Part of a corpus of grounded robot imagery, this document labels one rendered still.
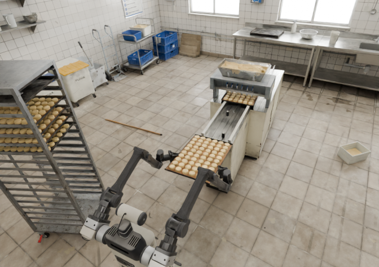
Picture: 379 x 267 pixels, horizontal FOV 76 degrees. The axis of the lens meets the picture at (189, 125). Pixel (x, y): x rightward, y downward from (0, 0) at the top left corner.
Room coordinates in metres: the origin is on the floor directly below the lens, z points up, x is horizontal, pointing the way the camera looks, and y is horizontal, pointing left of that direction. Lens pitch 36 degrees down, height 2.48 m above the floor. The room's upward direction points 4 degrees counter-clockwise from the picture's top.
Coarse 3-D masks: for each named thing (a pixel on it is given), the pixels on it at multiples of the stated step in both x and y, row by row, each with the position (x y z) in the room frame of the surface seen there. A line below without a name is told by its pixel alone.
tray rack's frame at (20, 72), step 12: (0, 60) 1.92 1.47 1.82; (12, 60) 1.90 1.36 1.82; (24, 60) 1.89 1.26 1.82; (36, 60) 1.87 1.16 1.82; (48, 60) 1.85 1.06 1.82; (0, 72) 1.67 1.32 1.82; (12, 72) 1.66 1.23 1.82; (24, 72) 1.65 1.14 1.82; (36, 72) 1.64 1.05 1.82; (0, 84) 1.46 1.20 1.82; (12, 84) 1.45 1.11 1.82; (24, 84) 1.49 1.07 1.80; (0, 180) 1.49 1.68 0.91; (24, 180) 1.70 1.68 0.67; (60, 204) 1.78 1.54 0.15; (84, 204) 1.76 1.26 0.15; (96, 204) 1.75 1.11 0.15; (24, 216) 1.47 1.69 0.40; (48, 216) 1.63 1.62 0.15; (60, 216) 1.62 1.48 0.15; (72, 216) 1.61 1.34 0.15; (36, 228) 1.49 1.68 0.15; (48, 228) 1.49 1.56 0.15; (60, 228) 1.48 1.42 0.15; (72, 228) 1.47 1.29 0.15
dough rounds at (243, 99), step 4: (228, 92) 2.78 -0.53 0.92; (224, 96) 2.71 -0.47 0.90; (228, 96) 2.68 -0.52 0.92; (232, 96) 2.67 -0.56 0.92; (236, 96) 2.67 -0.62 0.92; (240, 96) 2.69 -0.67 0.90; (244, 96) 2.65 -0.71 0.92; (248, 96) 2.64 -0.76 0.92; (256, 96) 2.66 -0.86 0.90; (228, 100) 2.61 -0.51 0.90; (232, 100) 2.60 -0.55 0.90; (236, 100) 2.56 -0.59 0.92; (240, 100) 2.56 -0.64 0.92; (244, 100) 2.57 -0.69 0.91; (248, 100) 2.56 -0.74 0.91; (252, 100) 2.54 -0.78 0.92; (248, 104) 2.49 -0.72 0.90; (252, 104) 2.48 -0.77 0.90
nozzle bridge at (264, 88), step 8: (216, 72) 2.85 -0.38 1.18; (216, 80) 2.77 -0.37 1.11; (224, 80) 2.63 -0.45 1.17; (232, 80) 2.60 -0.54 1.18; (240, 80) 2.59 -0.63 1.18; (248, 80) 2.58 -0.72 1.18; (264, 80) 2.55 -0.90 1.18; (272, 80) 2.54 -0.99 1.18; (216, 88) 2.72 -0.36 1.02; (224, 88) 2.66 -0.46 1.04; (240, 88) 2.62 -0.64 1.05; (248, 88) 2.58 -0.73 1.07; (256, 88) 2.53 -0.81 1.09; (264, 88) 2.49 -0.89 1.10; (272, 88) 2.56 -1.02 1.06; (216, 96) 2.81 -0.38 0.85; (264, 96) 2.44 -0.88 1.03
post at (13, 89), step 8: (16, 88) 1.42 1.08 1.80; (16, 96) 1.40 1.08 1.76; (24, 104) 1.42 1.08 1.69; (24, 112) 1.40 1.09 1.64; (32, 120) 1.41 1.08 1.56; (32, 128) 1.40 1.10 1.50; (40, 136) 1.41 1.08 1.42; (40, 144) 1.40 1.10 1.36; (48, 152) 1.40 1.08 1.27; (48, 160) 1.40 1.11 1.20; (56, 168) 1.40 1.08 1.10; (64, 184) 1.40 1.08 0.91; (72, 200) 1.40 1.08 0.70; (80, 216) 1.40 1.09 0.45
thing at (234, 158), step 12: (228, 108) 2.53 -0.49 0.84; (240, 108) 2.51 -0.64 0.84; (216, 120) 2.29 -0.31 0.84; (228, 120) 2.28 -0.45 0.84; (216, 132) 2.06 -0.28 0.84; (228, 132) 2.05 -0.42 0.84; (240, 132) 2.12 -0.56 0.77; (240, 144) 2.17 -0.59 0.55; (228, 156) 1.88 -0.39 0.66; (240, 156) 2.22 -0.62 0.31; (228, 168) 1.87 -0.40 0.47
